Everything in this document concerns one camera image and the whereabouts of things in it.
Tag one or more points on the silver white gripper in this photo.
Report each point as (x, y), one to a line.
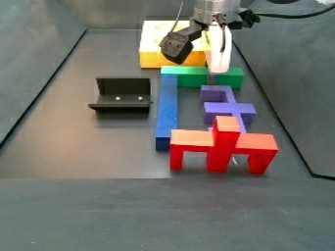
(215, 14)

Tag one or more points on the green long block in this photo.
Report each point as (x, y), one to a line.
(196, 76)

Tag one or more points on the yellow slotted board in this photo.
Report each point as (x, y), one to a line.
(152, 59)

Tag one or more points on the purple cross block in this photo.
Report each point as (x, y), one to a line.
(219, 103)

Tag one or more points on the blue long block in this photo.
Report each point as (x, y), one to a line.
(167, 112)

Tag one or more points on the red cross block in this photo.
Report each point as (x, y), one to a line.
(220, 143)

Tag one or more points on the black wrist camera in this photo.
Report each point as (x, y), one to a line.
(176, 44)

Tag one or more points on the black angle bracket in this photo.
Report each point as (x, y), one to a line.
(123, 94)

